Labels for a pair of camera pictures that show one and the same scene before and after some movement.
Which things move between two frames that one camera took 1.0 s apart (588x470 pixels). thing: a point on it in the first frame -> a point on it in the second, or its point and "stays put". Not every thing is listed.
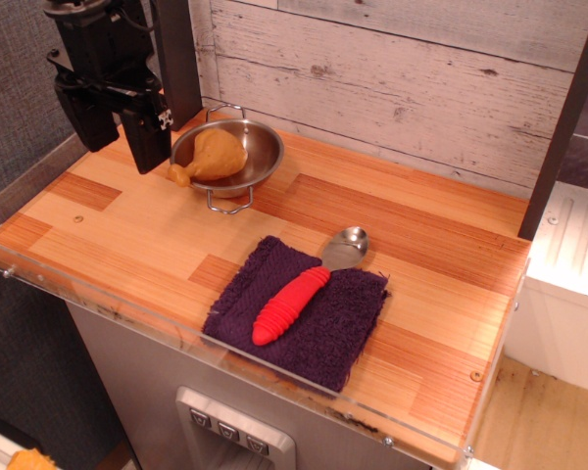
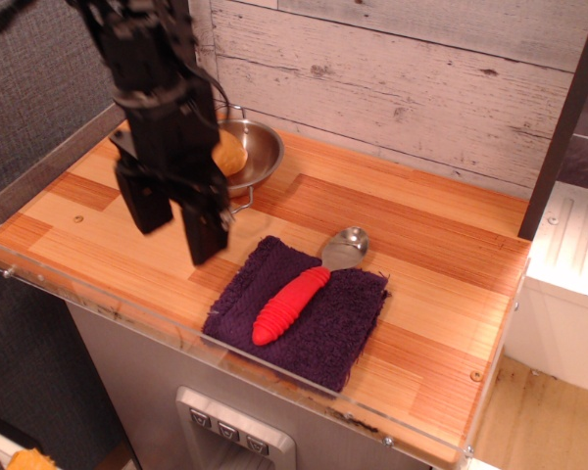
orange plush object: [30, 459] stays put
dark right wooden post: [577, 97] stays put
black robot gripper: [104, 53] -> [171, 145]
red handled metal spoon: [343, 249] stays put
